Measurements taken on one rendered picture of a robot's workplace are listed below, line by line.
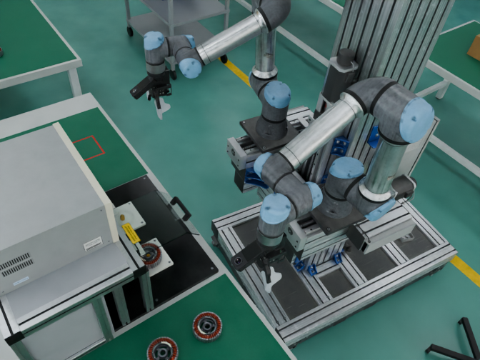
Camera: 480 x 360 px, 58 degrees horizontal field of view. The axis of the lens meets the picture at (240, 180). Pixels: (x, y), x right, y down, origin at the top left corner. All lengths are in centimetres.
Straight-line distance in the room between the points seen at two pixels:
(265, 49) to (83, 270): 112
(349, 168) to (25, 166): 110
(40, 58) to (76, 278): 192
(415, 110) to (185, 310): 112
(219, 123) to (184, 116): 31
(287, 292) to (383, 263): 63
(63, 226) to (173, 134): 228
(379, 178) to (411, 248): 146
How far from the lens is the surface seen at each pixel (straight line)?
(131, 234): 162
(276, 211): 113
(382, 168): 146
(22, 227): 140
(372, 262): 275
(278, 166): 126
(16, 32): 347
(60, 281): 151
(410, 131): 130
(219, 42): 167
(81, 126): 255
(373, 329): 278
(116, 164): 230
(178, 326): 178
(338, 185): 165
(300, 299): 250
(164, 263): 188
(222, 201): 308
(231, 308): 181
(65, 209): 141
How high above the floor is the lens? 238
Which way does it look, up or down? 47 degrees down
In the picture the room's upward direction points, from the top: 7 degrees clockwise
